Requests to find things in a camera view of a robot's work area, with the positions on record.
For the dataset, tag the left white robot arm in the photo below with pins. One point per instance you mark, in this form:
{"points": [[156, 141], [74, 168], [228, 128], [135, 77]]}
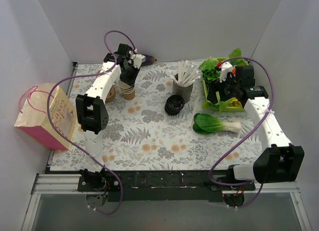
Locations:
{"points": [[92, 114]]}

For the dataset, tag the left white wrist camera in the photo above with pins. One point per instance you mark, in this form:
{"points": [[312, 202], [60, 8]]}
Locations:
{"points": [[138, 59]]}

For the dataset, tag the green plastic basket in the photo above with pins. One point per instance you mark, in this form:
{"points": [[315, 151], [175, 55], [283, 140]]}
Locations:
{"points": [[221, 106]]}

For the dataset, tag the yellow flower vegetable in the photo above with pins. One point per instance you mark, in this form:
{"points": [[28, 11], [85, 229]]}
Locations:
{"points": [[235, 103]]}

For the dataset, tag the stack of paper cups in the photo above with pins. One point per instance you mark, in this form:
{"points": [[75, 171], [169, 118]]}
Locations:
{"points": [[128, 92]]}

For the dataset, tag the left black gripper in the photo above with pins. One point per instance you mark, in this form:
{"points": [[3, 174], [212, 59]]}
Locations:
{"points": [[128, 73]]}

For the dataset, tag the green lettuce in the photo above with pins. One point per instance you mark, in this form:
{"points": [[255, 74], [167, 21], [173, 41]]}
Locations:
{"points": [[209, 73]]}

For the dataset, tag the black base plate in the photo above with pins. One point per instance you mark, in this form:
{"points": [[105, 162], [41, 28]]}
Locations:
{"points": [[156, 185]]}

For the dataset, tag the purple eggplant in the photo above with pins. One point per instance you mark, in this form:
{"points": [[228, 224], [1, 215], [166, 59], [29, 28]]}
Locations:
{"points": [[149, 60]]}

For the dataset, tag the white radish with leaves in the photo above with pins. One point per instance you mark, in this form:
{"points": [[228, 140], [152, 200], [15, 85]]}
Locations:
{"points": [[235, 53]]}

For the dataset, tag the paper bag with pink handles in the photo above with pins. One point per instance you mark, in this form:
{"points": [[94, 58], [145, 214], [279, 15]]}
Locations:
{"points": [[48, 119]]}

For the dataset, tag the grey holder cup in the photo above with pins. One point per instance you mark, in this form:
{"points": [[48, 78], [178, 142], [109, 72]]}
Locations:
{"points": [[184, 92]]}

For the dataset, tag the stack of black lids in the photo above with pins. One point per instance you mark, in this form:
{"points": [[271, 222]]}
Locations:
{"points": [[173, 105]]}

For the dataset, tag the floral table mat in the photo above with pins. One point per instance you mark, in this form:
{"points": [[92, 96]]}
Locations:
{"points": [[141, 136]]}

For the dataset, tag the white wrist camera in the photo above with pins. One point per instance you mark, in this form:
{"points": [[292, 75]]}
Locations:
{"points": [[224, 69], [138, 59]]}

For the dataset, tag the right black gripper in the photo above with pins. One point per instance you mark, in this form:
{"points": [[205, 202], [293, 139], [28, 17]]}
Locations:
{"points": [[218, 90]]}

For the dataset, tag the bok choy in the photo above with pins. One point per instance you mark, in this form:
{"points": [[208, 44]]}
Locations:
{"points": [[207, 124]]}

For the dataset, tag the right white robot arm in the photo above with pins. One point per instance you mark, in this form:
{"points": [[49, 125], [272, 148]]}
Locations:
{"points": [[280, 160]]}

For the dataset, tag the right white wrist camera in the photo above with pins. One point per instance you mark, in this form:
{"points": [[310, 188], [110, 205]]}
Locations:
{"points": [[224, 69]]}

